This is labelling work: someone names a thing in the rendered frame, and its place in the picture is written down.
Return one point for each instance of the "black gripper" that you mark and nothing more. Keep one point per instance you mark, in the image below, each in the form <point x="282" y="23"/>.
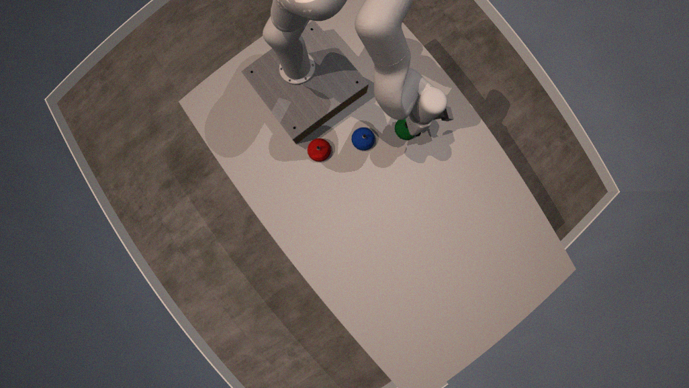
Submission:
<point x="415" y="128"/>

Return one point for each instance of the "red dome bell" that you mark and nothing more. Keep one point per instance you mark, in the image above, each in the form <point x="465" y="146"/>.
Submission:
<point x="322" y="152"/>

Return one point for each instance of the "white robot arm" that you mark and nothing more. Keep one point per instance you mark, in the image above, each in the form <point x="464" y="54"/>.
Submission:
<point x="379" y="26"/>

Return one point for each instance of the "blue dome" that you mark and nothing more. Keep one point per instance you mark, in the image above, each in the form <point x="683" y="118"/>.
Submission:
<point x="363" y="138"/>

